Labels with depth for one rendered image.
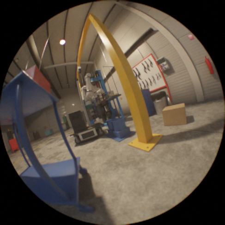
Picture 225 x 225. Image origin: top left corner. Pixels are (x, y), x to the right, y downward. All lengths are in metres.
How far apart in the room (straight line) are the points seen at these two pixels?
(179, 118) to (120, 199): 1.32
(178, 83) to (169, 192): 3.02
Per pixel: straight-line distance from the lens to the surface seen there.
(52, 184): 0.41
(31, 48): 6.05
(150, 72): 3.54
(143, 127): 0.95
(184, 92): 3.12
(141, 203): 0.60
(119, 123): 1.41
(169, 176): 0.68
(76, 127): 1.99
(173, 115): 1.41
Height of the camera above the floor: 0.58
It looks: 2 degrees down
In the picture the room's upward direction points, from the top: 18 degrees counter-clockwise
